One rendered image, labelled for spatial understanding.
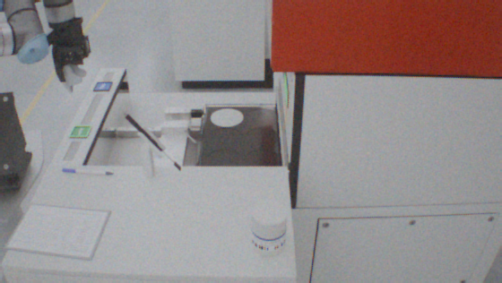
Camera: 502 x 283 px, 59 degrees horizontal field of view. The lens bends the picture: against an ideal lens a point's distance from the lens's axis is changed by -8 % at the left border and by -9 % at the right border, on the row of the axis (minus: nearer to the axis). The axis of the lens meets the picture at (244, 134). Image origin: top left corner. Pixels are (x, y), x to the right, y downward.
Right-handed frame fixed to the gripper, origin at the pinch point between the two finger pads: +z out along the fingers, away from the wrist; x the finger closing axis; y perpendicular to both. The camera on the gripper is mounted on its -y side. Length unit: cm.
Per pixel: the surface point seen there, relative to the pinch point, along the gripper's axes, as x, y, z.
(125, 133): 16.9, 8.4, 27.0
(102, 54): 254, -77, 111
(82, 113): 10.3, -1.7, 14.7
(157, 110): 33.6, 16.2, 28.7
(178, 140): 7.5, 27.7, 22.6
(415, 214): -15, 95, 32
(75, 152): -8.9, 1.8, 15.0
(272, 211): -41, 54, 5
